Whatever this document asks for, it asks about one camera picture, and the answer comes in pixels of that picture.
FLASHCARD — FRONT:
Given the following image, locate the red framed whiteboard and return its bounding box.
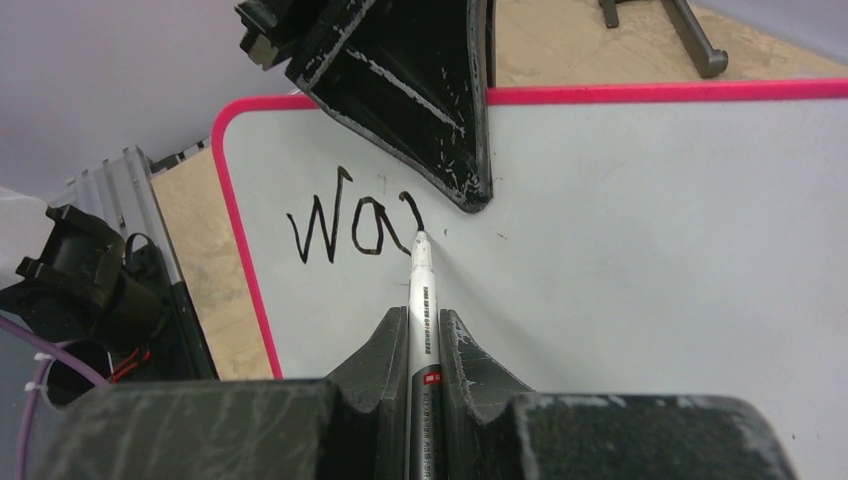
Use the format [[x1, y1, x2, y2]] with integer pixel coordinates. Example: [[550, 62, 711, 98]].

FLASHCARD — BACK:
[[212, 78, 847, 479]]

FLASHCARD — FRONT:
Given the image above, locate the black metal clamp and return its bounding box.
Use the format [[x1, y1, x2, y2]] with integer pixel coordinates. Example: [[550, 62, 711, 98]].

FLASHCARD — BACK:
[[596, 0, 730, 79]]

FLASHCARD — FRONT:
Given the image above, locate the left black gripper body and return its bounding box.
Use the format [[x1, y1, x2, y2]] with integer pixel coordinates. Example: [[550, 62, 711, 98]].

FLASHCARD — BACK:
[[235, 1, 345, 72]]

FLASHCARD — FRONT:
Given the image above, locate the white whiteboard marker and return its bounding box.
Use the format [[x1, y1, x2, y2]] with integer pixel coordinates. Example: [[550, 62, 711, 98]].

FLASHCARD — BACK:
[[405, 230, 446, 479]]

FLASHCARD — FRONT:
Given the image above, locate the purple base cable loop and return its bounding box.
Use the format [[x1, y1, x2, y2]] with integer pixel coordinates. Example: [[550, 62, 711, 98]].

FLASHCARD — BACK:
[[0, 314, 111, 480]]

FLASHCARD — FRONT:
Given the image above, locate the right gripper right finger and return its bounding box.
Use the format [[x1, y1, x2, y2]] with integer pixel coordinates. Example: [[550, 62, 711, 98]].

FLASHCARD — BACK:
[[440, 310, 796, 479]]

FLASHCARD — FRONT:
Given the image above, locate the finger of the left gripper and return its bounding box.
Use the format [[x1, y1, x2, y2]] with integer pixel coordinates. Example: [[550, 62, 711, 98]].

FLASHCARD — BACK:
[[286, 1, 494, 213]]

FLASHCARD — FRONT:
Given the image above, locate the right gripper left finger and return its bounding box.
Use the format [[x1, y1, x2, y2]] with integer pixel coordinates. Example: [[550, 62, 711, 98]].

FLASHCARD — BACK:
[[39, 307, 407, 479]]

